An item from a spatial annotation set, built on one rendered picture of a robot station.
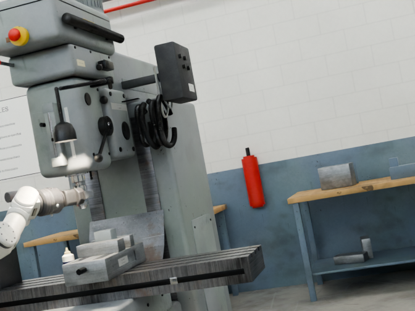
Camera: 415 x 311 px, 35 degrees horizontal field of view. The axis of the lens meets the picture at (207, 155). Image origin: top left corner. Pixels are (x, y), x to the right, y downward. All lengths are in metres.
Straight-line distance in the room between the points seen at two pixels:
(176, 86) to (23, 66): 0.54
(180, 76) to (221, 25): 4.16
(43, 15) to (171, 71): 0.53
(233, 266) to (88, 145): 0.62
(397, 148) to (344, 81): 0.79
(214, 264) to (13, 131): 5.44
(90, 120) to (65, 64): 0.21
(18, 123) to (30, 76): 5.05
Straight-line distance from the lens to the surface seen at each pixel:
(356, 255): 5.76
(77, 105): 2.22
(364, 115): 6.29
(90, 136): 2.23
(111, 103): 2.40
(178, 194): 2.58
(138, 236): 2.60
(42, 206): 2.18
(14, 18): 2.20
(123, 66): 2.62
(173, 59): 2.41
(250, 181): 6.26
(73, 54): 2.20
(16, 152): 7.31
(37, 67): 2.25
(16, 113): 7.31
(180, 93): 2.39
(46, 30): 2.14
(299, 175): 6.32
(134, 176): 2.63
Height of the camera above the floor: 1.24
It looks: 1 degrees up
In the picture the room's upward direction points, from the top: 10 degrees counter-clockwise
